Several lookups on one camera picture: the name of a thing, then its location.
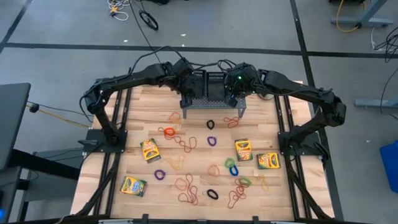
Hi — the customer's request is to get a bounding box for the orange rubber band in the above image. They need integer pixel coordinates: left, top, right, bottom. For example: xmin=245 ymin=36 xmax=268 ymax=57
xmin=207 ymin=164 xmax=221 ymax=177
xmin=167 ymin=111 xmax=183 ymax=124
xmin=174 ymin=177 xmax=188 ymax=192

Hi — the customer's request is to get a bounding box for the grey metal table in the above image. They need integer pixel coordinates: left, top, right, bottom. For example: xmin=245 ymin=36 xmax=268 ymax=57
xmin=181 ymin=95 xmax=248 ymax=119

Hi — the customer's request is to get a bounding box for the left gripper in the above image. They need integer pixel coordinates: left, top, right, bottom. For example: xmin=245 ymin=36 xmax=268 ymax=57
xmin=172 ymin=58 xmax=206 ymax=109

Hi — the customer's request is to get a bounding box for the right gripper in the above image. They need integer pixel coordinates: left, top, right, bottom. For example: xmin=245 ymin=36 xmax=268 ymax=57
xmin=224 ymin=62 xmax=261 ymax=109

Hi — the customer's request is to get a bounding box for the white floor cable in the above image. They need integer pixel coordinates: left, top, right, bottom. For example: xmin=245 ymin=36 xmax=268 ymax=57
xmin=107 ymin=0 xmax=130 ymax=22

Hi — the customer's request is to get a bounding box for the grey desk leg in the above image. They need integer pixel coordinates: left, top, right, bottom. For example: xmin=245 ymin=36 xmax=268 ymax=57
xmin=330 ymin=0 xmax=394 ymax=29

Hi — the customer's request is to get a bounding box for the grey desk foot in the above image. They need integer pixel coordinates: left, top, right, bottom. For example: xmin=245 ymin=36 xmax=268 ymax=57
xmin=354 ymin=98 xmax=398 ymax=109

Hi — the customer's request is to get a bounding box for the black plastic basket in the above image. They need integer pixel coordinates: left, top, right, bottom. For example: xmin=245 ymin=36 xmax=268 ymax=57
xmin=190 ymin=69 xmax=206 ymax=99
xmin=205 ymin=71 xmax=227 ymax=102

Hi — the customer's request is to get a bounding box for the dark grey flat monitor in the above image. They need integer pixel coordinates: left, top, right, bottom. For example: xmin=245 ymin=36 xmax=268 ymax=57
xmin=0 ymin=82 xmax=32 ymax=171

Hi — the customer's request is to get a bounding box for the black floor cable bundle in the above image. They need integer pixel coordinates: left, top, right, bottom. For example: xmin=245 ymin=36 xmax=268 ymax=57
xmin=373 ymin=26 xmax=398 ymax=122

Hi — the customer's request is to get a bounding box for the black coiled floor cable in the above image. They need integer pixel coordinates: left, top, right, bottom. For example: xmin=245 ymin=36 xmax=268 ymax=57
xmin=138 ymin=9 xmax=159 ymax=31

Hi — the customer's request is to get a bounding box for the yellow green crayon box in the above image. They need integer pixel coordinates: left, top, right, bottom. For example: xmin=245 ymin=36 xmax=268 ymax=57
xmin=139 ymin=138 xmax=162 ymax=164
xmin=256 ymin=152 xmax=282 ymax=170
xmin=234 ymin=138 xmax=254 ymax=162
xmin=119 ymin=175 xmax=148 ymax=198

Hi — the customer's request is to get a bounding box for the yellow floor cable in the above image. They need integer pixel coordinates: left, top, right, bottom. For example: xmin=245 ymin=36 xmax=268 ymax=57
xmin=26 ymin=104 xmax=91 ymax=129
xmin=335 ymin=0 xmax=368 ymax=34

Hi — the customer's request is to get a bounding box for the long red rubber band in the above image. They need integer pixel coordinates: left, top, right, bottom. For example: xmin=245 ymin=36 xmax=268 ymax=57
xmin=157 ymin=126 xmax=198 ymax=154

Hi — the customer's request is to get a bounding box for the long black floor cable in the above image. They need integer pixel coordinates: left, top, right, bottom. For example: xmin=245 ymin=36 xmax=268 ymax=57
xmin=129 ymin=0 xmax=175 ymax=65

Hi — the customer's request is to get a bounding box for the dark desk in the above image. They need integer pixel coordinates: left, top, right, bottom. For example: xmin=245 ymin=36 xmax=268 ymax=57
xmin=0 ymin=148 xmax=82 ymax=224

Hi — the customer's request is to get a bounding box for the yellow rubber band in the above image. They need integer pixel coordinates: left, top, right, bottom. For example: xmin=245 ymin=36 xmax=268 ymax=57
xmin=255 ymin=174 xmax=270 ymax=192
xmin=166 ymin=154 xmax=187 ymax=170

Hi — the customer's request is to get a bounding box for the blue plastic bin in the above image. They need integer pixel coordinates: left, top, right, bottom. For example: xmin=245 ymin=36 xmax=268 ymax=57
xmin=379 ymin=139 xmax=398 ymax=194

